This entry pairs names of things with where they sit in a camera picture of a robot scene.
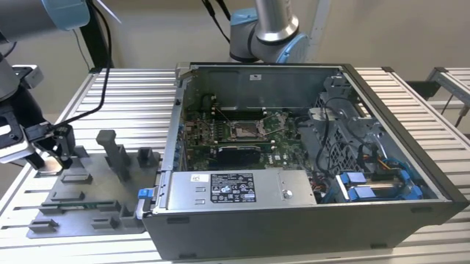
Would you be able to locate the blue case latch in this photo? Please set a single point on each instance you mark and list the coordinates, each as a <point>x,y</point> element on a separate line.
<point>144,193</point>

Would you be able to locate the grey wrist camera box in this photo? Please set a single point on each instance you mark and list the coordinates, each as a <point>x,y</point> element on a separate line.
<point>36,77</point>

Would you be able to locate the white barcode sticker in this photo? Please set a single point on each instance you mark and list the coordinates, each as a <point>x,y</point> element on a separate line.
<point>255,77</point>

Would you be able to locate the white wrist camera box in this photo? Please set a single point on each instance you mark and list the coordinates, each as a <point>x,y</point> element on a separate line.
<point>14,154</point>

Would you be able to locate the green motherboard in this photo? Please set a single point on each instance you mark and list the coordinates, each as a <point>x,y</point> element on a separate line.
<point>290,132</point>

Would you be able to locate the black vertical post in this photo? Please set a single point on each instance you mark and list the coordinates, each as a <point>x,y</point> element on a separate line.
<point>95,52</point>

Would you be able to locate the silver metal drive cage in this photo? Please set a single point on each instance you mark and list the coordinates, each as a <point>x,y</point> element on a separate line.
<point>352,121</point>

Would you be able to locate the thin metal locking lever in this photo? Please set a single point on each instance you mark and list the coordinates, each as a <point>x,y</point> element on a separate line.
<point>223,114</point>

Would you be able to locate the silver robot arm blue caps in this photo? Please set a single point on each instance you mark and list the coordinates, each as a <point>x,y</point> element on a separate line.
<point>21,16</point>

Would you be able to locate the grey plastic parts rack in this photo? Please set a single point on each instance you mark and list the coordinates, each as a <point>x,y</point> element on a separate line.
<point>95,192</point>

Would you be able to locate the black graphics card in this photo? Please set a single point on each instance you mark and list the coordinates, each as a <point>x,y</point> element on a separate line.
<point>237,155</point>

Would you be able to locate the green RAM stick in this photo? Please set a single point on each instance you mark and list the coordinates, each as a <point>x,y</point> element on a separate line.
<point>84,205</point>

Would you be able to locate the hard disk in blue carrier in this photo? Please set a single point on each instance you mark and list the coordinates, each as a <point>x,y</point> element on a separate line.
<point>360,193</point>
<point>354,177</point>

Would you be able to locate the black RAM slot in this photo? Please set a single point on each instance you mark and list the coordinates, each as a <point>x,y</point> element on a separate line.
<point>237,115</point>
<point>237,110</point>

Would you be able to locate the black PC case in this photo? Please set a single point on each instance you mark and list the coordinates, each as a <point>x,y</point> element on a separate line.
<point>256,236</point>

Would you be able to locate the metal slat side table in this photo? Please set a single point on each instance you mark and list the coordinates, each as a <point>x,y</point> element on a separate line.
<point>451,79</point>

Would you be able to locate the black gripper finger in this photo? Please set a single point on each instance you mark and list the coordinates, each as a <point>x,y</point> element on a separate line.
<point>36,134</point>
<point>67,143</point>

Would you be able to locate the silver power supply unit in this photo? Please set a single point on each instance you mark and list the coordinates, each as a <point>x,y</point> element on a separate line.
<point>183,189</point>

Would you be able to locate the CPU socket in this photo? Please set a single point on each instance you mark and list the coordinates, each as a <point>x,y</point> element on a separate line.
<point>244,132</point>

